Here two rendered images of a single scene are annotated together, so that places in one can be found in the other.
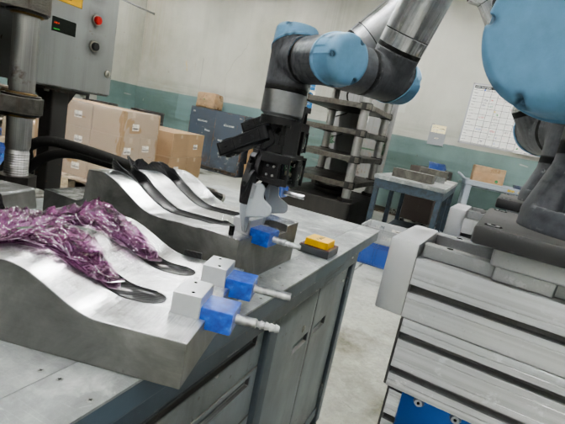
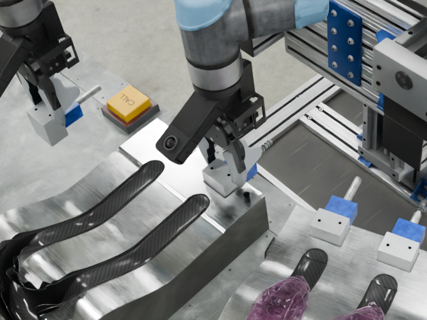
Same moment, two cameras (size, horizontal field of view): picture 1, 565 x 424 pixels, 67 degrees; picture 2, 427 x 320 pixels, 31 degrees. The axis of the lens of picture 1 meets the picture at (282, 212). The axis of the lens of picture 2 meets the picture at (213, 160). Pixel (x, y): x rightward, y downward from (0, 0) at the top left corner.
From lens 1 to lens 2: 1.11 m
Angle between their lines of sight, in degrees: 61
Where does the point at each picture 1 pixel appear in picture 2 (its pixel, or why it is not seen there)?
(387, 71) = not seen: outside the picture
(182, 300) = (413, 258)
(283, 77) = (234, 47)
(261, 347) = not seen: hidden behind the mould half
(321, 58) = (315, 16)
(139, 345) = not seen: outside the picture
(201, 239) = (231, 233)
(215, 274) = (345, 229)
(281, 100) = (239, 66)
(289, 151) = (248, 93)
